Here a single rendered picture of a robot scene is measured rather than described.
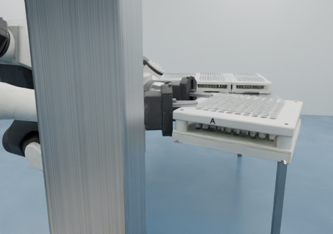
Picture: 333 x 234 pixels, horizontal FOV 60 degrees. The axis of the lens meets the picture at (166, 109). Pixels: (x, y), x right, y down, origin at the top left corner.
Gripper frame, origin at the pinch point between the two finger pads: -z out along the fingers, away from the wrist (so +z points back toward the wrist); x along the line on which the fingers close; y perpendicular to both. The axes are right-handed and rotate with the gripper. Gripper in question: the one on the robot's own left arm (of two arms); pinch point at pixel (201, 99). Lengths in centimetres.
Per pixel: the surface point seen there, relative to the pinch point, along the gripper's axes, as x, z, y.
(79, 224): -3, -22, 57
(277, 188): 61, -3, -79
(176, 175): 101, 96, -129
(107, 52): -15, -24, 55
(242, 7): -65, 140, -379
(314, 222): 104, -16, -126
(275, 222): 81, -3, -79
